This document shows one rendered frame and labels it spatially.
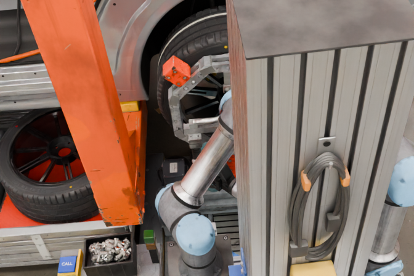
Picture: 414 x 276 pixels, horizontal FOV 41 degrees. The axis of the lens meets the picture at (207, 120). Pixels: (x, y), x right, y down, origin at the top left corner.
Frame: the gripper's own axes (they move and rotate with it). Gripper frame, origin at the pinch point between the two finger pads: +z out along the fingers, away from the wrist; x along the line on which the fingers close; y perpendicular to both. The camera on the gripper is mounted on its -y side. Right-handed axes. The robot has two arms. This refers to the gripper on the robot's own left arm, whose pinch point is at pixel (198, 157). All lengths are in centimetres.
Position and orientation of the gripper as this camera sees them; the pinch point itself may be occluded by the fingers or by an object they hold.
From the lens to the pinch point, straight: 217.7
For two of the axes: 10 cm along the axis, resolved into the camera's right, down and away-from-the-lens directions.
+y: 0.7, 6.9, 7.2
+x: 6.7, -5.7, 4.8
